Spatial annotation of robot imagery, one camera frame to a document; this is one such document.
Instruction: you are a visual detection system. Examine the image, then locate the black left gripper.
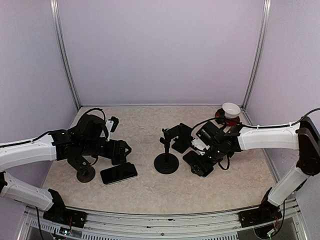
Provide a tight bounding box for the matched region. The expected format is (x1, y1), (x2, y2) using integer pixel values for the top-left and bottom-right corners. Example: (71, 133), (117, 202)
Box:
(80, 138), (132, 161)

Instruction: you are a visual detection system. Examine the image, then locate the blue-edged black smartphone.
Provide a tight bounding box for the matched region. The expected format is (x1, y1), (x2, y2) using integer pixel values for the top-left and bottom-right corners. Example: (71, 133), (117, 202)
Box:
(182, 150), (214, 178)

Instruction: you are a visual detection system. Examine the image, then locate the black round-base pole stand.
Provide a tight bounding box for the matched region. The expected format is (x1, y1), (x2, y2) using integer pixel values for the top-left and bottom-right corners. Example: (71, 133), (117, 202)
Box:
(154, 125), (179, 175)

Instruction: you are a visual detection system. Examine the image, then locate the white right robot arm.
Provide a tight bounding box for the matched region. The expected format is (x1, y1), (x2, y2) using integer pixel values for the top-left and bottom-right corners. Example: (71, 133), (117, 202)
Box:
(183, 116), (320, 227)

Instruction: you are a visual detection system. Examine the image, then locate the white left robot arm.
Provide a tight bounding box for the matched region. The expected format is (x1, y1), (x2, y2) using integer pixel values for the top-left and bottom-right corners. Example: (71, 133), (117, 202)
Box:
(0, 113), (132, 227)

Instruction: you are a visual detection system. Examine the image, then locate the black folding phone stand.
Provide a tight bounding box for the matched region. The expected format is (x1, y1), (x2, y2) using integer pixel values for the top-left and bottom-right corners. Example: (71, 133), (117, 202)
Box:
(171, 123), (194, 154)

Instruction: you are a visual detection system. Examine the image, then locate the black smartphone blue edge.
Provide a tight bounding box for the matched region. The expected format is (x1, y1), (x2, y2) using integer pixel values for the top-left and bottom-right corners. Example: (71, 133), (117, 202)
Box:
(111, 147), (127, 166)

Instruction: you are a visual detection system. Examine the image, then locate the black smartphone silver edge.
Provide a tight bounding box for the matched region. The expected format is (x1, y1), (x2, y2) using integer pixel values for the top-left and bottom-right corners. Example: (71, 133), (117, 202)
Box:
(100, 162), (138, 185)

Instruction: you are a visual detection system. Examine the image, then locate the red round saucer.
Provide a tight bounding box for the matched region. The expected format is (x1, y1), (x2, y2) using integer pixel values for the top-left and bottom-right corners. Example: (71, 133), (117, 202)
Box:
(215, 108), (240, 127)

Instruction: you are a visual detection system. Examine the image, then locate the white ceramic bowl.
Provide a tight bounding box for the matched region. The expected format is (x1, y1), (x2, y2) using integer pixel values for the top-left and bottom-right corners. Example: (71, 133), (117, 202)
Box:
(222, 102), (241, 119)

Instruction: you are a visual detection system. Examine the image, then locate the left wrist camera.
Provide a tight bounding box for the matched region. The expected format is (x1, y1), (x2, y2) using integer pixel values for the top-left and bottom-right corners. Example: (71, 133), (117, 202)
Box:
(105, 116), (119, 133)

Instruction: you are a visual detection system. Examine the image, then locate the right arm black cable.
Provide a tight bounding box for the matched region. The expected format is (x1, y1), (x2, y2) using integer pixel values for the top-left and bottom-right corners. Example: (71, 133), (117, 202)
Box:
(191, 107), (320, 171)

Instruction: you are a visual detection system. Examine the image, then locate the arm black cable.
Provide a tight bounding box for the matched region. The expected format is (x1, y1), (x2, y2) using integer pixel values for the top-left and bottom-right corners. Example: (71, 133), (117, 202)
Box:
(191, 107), (320, 171)
(0, 107), (111, 151)

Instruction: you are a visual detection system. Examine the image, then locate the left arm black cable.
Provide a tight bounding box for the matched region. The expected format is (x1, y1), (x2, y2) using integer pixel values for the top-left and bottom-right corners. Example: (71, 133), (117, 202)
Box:
(0, 107), (111, 151)

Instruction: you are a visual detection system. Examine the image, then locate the brown-base plate phone stand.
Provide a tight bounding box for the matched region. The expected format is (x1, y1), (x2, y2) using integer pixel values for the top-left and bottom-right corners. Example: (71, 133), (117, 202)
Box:
(67, 155), (96, 183)

